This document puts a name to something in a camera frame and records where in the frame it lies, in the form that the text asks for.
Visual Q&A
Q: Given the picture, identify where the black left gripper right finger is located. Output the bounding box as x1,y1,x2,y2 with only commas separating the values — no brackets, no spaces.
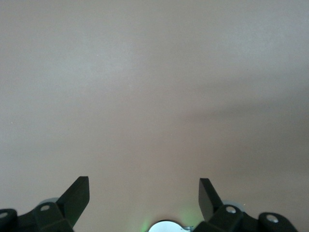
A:
198,177,225,222

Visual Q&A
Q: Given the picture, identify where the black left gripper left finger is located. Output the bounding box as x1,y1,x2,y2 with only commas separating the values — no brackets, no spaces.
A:
57,176,90,228

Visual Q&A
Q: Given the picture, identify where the brown table cover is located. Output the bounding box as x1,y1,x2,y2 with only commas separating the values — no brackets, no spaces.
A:
0,0,309,232

